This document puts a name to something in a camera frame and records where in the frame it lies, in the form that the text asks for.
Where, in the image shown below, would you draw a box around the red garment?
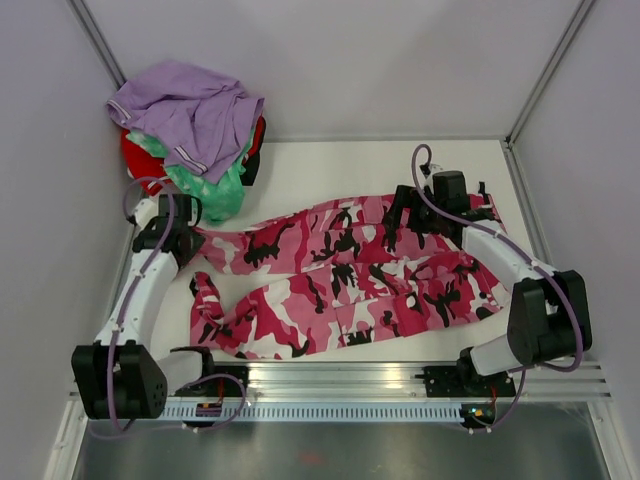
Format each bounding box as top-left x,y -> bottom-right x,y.
120,130 -> 172,196

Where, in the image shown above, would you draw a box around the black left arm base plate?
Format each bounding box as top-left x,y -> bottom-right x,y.
175,365 -> 249,400

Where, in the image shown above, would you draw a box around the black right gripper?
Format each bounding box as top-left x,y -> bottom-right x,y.
383,185 -> 446,235

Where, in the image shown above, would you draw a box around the pink camouflage trousers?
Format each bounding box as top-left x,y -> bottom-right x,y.
190,195 -> 508,360

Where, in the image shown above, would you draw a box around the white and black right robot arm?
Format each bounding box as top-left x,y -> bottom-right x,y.
383,166 -> 592,396

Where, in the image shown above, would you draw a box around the aluminium corner post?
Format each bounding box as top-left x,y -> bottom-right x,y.
67,0 -> 126,89
504,0 -> 598,150

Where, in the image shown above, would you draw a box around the aluminium left corner post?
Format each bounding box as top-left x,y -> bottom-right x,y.
67,0 -> 126,89

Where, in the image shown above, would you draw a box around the white slotted cable duct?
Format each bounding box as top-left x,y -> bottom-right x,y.
159,401 -> 462,423

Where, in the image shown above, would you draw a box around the black garment in pile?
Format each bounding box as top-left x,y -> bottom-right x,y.
240,116 -> 266,187

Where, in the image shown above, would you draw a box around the aluminium right corner post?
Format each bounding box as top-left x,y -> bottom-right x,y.
504,0 -> 598,150

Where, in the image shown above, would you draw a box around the aluminium front rail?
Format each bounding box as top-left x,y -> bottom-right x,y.
160,360 -> 612,402

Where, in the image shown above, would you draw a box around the green tie-dye garment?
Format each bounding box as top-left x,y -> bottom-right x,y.
127,129 -> 255,224

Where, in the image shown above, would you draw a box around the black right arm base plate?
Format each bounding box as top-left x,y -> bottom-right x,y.
415,365 -> 516,399

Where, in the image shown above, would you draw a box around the purple shirt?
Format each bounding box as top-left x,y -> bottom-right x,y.
106,60 -> 264,184

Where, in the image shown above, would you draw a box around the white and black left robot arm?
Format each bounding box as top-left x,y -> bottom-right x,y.
71,194 -> 204,421

